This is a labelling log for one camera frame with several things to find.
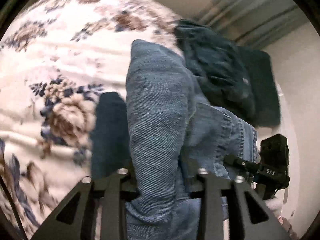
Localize blue denim pants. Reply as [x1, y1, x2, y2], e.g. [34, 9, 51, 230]
[126, 40, 258, 239]

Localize dark green folded cloth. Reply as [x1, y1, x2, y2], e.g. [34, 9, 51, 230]
[174, 19, 281, 127]

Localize dark folded garment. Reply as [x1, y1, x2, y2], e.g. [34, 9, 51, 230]
[90, 92, 131, 180]

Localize grey striped curtain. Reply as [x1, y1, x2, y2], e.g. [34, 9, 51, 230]
[195, 0, 309, 49]

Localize floral patterned bedspread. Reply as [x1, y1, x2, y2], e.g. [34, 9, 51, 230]
[1, 0, 179, 238]

